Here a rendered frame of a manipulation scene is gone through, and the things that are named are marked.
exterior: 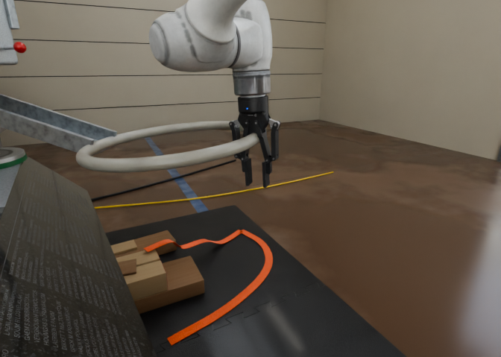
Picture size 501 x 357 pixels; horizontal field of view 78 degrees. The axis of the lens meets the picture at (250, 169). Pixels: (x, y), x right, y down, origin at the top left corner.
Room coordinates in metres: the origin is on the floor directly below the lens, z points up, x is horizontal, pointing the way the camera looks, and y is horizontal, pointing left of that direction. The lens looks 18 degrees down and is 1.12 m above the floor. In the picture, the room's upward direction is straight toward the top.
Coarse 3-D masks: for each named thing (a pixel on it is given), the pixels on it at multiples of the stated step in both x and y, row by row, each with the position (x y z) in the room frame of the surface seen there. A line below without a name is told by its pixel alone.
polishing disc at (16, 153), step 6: (0, 150) 1.01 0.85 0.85; (6, 150) 1.01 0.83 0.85; (12, 150) 1.01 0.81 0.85; (18, 150) 1.01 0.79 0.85; (24, 150) 1.01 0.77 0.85; (0, 156) 0.93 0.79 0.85; (6, 156) 0.93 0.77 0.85; (12, 156) 0.93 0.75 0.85; (18, 156) 0.95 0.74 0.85; (0, 162) 0.89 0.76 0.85
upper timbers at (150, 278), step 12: (144, 252) 1.40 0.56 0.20; (156, 252) 1.40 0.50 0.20; (144, 264) 1.31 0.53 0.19; (156, 264) 1.30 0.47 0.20; (132, 276) 1.20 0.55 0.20; (144, 276) 1.20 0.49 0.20; (156, 276) 1.21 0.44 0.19; (132, 288) 1.16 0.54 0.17; (144, 288) 1.18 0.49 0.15; (156, 288) 1.21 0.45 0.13
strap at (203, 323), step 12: (168, 240) 1.49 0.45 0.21; (204, 240) 1.66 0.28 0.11; (228, 240) 1.81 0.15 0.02; (264, 252) 1.67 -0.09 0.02; (264, 276) 1.44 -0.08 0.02; (252, 288) 1.33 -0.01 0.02; (240, 300) 1.25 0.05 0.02; (216, 312) 1.17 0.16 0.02; (192, 324) 1.10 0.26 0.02; (204, 324) 1.10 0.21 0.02; (180, 336) 1.03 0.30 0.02
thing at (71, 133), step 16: (0, 96) 0.98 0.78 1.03; (0, 112) 0.86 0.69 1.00; (16, 112) 0.97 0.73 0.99; (32, 112) 0.97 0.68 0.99; (48, 112) 0.96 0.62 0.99; (16, 128) 0.85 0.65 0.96; (32, 128) 0.84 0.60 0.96; (48, 128) 0.83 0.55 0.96; (64, 128) 0.95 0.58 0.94; (80, 128) 0.94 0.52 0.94; (96, 128) 0.93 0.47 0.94; (64, 144) 0.83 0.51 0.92; (80, 144) 0.82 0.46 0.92
